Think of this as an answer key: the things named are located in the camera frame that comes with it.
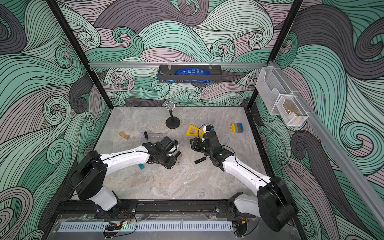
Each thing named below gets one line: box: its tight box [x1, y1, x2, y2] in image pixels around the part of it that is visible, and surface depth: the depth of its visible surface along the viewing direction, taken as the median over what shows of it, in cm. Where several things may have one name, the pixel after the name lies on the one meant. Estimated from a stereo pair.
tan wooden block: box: [119, 131, 130, 140], surface depth 105 cm
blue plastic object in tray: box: [165, 67, 211, 83], surface depth 94 cm
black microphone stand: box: [165, 110, 181, 129], surface depth 113 cm
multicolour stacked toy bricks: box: [231, 123, 244, 133], surface depth 108 cm
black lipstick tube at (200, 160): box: [194, 156, 207, 165], surface depth 92 cm
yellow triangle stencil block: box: [185, 124, 204, 137], surface depth 107 cm
